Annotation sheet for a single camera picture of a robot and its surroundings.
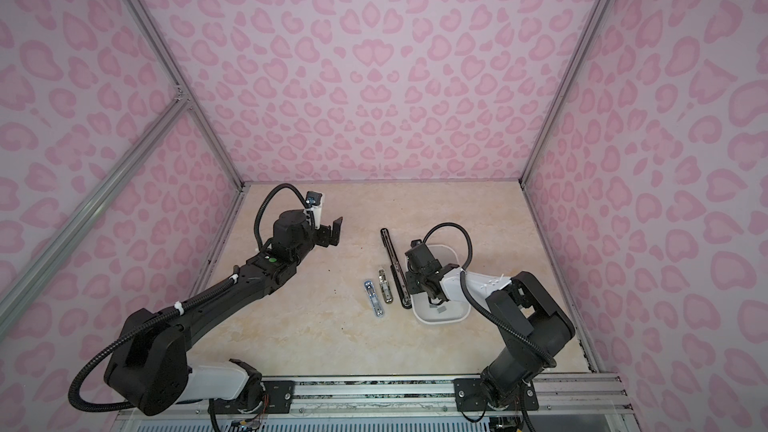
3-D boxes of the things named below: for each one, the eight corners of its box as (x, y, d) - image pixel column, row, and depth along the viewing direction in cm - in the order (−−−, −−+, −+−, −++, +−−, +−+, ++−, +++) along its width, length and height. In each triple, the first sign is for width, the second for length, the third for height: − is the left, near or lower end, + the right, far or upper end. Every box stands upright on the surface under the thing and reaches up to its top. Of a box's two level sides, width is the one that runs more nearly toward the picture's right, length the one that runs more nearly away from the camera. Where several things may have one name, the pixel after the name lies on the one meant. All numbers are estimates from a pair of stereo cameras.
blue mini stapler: (377, 318, 88) (376, 315, 86) (364, 286, 94) (363, 282, 92) (385, 315, 89) (385, 311, 86) (372, 283, 95) (372, 279, 93)
